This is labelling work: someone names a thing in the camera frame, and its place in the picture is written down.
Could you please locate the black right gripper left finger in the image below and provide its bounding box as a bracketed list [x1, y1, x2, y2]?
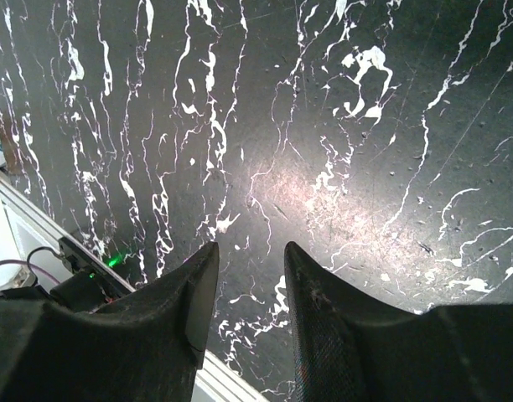
[0, 242, 220, 401]

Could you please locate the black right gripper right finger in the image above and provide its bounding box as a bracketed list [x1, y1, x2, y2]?
[284, 242, 513, 401]

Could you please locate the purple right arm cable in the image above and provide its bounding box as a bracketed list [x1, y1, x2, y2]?
[0, 258, 60, 286]

